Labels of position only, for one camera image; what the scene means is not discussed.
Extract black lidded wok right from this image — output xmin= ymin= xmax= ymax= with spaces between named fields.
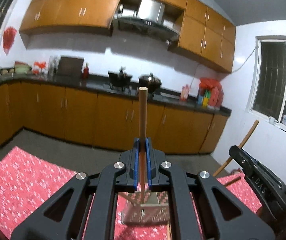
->
xmin=139 ymin=73 xmax=162 ymax=94

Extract upper wooden wall cabinets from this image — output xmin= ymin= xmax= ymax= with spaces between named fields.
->
xmin=20 ymin=0 xmax=236 ymax=73

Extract red sauce bottle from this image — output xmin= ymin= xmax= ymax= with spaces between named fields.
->
xmin=82 ymin=63 xmax=89 ymax=79

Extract lower wooden base cabinets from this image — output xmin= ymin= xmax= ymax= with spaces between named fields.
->
xmin=0 ymin=81 xmax=228 ymax=154

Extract wooden chopstick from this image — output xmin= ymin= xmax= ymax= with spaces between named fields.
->
xmin=139 ymin=87 xmax=148 ymax=204
xmin=212 ymin=119 xmax=260 ymax=177

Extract pink container on counter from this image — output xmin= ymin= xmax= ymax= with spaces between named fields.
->
xmin=180 ymin=85 xmax=190 ymax=101

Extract right barred window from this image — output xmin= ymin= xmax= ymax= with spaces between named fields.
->
xmin=250 ymin=39 xmax=286 ymax=127

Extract beige perforated utensil holder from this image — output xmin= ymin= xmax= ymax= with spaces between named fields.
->
xmin=119 ymin=190 xmax=170 ymax=226

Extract black countertop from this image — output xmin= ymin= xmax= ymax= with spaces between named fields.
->
xmin=0 ymin=74 xmax=232 ymax=117

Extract black wok left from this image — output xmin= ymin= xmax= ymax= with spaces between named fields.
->
xmin=108 ymin=67 xmax=132 ymax=88

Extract steel range hood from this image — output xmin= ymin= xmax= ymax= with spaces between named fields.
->
xmin=113 ymin=0 xmax=183 ymax=43

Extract red floral tablecloth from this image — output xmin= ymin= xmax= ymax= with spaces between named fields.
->
xmin=0 ymin=146 xmax=262 ymax=239

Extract red bag on counter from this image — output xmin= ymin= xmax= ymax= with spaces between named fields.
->
xmin=32 ymin=61 xmax=48 ymax=75

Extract green bowl on counter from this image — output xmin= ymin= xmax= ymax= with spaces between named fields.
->
xmin=14 ymin=61 xmax=32 ymax=74

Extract red plastic bag on wall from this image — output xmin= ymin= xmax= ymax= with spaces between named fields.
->
xmin=3 ymin=27 xmax=17 ymax=55

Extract dark cutting board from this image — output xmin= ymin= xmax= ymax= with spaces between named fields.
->
xmin=56 ymin=56 xmax=84 ymax=77

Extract red bag with boxes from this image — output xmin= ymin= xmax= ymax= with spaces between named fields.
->
xmin=198 ymin=77 xmax=224 ymax=111

